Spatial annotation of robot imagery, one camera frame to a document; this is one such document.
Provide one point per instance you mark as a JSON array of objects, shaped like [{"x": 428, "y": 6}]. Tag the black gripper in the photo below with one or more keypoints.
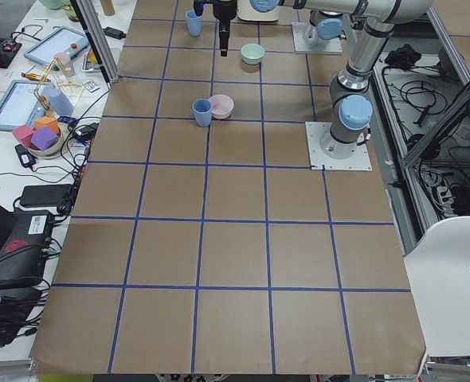
[{"x": 223, "y": 10}]

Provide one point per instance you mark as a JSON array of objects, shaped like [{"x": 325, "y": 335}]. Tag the blue cup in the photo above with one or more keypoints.
[
  {"x": 194, "y": 23},
  {"x": 202, "y": 109}
]

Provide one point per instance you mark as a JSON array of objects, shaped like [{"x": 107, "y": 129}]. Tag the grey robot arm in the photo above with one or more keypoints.
[
  {"x": 320, "y": 25},
  {"x": 352, "y": 111}
]

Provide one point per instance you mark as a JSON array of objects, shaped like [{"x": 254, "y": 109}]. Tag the mint green bowl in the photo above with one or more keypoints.
[{"x": 252, "y": 53}]

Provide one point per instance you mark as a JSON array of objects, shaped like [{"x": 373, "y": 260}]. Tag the pink bowl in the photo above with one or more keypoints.
[{"x": 222, "y": 106}]

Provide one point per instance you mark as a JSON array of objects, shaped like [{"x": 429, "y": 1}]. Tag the far teach pendant tablet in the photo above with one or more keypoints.
[{"x": 61, "y": 40}]

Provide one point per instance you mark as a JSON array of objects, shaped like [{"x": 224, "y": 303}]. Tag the teach pendant tablet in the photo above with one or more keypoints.
[
  {"x": 61, "y": 40},
  {"x": 19, "y": 105}
]

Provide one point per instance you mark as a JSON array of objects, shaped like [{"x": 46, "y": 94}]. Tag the orange foam block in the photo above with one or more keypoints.
[{"x": 47, "y": 121}]

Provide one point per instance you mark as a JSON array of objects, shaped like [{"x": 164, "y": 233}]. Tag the beige bowl with blocks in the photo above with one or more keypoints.
[{"x": 51, "y": 152}]

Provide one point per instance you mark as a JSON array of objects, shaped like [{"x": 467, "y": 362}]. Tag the purple foam block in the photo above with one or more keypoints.
[{"x": 44, "y": 138}]

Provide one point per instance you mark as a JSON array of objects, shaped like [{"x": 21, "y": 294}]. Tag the near teach pendant tablet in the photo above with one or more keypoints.
[{"x": 19, "y": 105}]

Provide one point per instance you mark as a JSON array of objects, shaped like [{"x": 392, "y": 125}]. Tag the pink foam block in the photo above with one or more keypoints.
[{"x": 23, "y": 135}]

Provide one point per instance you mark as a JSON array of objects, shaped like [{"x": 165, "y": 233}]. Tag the black power adapter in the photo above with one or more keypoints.
[{"x": 44, "y": 195}]

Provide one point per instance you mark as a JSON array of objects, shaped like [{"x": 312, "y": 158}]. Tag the black computer box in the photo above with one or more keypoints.
[{"x": 24, "y": 236}]

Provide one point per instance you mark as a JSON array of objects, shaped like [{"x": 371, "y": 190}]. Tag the white chair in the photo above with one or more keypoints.
[{"x": 439, "y": 275}]

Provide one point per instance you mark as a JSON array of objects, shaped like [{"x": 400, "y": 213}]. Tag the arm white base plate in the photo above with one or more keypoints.
[
  {"x": 307, "y": 41},
  {"x": 325, "y": 153}
]

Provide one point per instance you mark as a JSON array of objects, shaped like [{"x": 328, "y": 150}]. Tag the aluminium frame post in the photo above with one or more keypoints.
[{"x": 94, "y": 32}]

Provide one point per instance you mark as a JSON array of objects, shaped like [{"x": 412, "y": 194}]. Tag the yellow wire stand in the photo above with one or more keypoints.
[{"x": 59, "y": 73}]

